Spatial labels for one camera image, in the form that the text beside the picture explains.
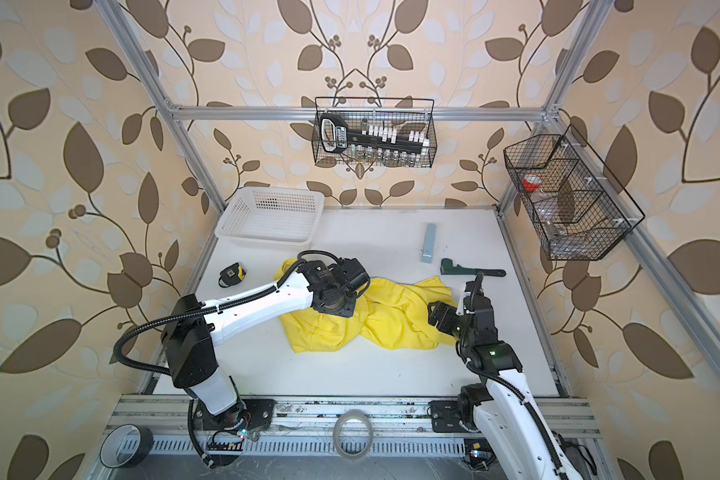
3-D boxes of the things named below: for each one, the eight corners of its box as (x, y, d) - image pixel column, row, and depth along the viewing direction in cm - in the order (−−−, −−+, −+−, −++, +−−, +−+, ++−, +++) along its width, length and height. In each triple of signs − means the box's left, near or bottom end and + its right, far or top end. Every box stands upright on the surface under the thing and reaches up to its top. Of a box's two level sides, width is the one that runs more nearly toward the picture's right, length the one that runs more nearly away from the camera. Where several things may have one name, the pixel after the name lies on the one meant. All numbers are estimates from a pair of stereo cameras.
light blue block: (420, 263, 106) (421, 257, 103) (425, 229, 116) (426, 223, 113) (431, 265, 105) (432, 259, 102) (435, 231, 115) (436, 224, 113)
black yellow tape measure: (223, 288, 101) (218, 282, 98) (222, 274, 105) (217, 268, 102) (246, 281, 103) (242, 275, 100) (244, 267, 107) (240, 261, 104)
